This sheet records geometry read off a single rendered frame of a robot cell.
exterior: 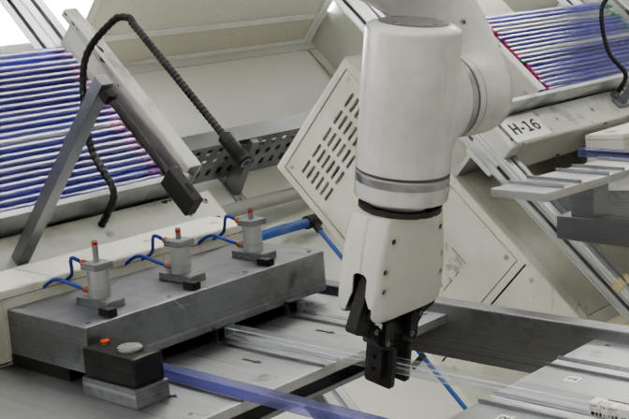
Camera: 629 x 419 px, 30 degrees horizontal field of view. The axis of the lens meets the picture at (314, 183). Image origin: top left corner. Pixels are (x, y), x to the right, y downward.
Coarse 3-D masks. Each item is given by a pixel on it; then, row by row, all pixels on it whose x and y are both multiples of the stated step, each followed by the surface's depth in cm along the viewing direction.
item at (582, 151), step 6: (582, 150) 154; (588, 150) 154; (594, 150) 153; (600, 150) 153; (606, 150) 152; (612, 150) 152; (618, 150) 152; (624, 150) 152; (582, 156) 155; (588, 156) 154; (594, 156) 153; (600, 156) 153; (606, 156) 152; (612, 156) 152; (618, 156) 151; (624, 156) 151
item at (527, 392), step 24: (240, 336) 121; (264, 336) 119; (288, 336) 118; (336, 360) 113; (360, 360) 110; (408, 360) 108; (456, 384) 103; (480, 384) 101; (504, 384) 100; (528, 384) 99; (576, 408) 95
